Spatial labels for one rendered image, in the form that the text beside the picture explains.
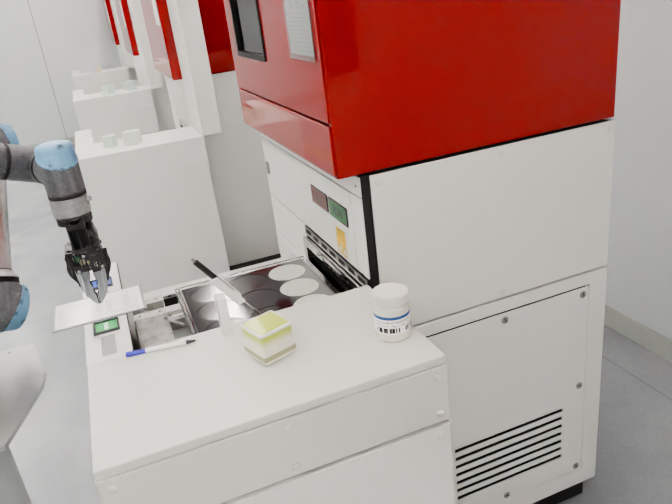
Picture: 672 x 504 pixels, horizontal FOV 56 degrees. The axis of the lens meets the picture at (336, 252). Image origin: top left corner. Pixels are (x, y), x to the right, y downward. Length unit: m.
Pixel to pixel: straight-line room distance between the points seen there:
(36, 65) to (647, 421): 8.28
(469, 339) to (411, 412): 0.50
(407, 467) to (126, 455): 0.52
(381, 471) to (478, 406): 0.60
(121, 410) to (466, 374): 0.90
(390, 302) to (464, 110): 0.50
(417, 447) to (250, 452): 0.33
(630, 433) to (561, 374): 0.72
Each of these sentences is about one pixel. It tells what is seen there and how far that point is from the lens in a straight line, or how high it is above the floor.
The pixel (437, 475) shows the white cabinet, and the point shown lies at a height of 0.70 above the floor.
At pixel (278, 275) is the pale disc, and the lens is 1.72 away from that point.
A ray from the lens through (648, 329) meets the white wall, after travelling 3.03.
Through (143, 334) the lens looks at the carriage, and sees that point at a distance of 1.61.
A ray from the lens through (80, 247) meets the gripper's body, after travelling 1.41.
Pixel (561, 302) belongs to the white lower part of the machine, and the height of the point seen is 0.75.
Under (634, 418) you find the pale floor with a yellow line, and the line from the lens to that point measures 2.67.
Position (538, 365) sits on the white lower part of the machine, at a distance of 1.85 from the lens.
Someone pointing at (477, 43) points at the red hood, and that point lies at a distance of 1.46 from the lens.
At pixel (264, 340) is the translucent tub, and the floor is 1.02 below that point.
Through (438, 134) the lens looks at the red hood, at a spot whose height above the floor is 1.27.
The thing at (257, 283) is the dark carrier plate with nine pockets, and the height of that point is 0.90.
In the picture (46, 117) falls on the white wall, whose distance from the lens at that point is 9.42.
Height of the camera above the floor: 1.61
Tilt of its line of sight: 23 degrees down
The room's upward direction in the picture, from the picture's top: 7 degrees counter-clockwise
